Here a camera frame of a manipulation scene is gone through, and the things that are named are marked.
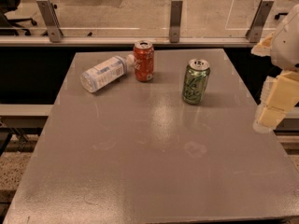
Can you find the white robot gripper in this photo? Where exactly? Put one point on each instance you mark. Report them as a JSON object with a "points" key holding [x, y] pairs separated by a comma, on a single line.
{"points": [[287, 47]]}

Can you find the green soda can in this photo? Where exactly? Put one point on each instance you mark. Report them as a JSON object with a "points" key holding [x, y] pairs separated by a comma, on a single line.
{"points": [[195, 81]]}

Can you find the red cola can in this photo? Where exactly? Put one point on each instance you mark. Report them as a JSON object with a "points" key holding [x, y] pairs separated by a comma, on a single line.
{"points": [[144, 60]]}

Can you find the clear plastic water bottle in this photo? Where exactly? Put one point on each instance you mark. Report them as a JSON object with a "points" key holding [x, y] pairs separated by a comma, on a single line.
{"points": [[97, 77]]}

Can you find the right metal railing bracket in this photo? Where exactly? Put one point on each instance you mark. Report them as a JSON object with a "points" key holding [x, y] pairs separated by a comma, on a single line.
{"points": [[254, 33]]}

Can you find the metal railing bracket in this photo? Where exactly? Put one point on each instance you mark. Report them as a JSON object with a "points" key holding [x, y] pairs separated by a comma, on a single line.
{"points": [[50, 19], [175, 20], [254, 33]]}

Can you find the middle metal railing bracket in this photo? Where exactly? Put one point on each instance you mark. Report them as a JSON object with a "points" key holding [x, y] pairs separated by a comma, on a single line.
{"points": [[175, 20]]}

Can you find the left metal railing bracket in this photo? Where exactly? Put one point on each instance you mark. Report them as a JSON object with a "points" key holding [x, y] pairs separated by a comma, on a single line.
{"points": [[50, 19]]}

